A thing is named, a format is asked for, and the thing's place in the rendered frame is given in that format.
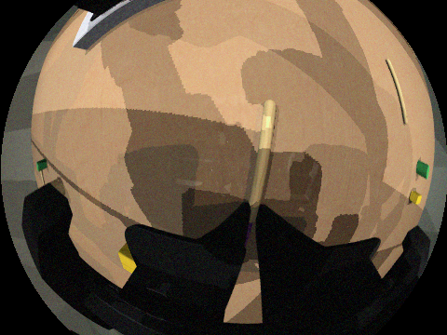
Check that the small green block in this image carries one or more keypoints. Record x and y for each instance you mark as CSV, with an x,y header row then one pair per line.
x,y
422,169

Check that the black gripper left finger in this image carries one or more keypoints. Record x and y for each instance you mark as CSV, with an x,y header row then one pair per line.
x,y
215,258

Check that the green cylinder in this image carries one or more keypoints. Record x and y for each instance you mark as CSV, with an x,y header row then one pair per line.
x,y
41,165

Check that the tan wooden stick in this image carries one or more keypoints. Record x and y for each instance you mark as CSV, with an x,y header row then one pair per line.
x,y
399,91

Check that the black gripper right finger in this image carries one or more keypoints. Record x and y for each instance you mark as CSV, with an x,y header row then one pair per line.
x,y
291,263

